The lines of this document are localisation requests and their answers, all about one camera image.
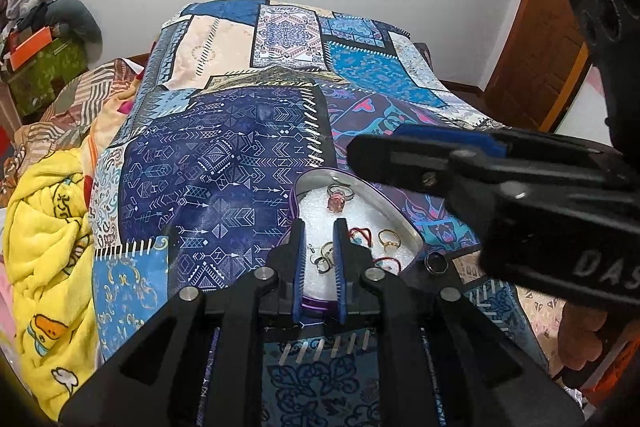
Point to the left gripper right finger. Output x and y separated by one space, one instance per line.
355 295

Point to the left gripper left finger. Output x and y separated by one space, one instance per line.
285 303

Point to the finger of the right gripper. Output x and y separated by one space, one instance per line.
415 165
469 138

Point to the right hand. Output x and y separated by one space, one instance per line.
578 343

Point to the purple heart-shaped tin box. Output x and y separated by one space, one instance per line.
324 195

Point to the white sliding wardrobe door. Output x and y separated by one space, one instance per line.
585 119

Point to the black chair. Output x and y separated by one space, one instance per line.
424 50

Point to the brown wooden door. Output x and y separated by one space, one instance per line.
543 51

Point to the blue patchwork bedspread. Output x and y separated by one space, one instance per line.
238 100

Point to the orange sleeve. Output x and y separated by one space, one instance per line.
600 392

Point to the yellow cartoon blanket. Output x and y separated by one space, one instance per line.
48 248

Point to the striped brown quilt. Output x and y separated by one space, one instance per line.
90 108

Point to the green patterned box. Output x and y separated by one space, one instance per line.
40 80

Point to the dark grey pillow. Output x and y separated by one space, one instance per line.
73 18

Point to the orange box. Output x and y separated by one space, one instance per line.
30 47

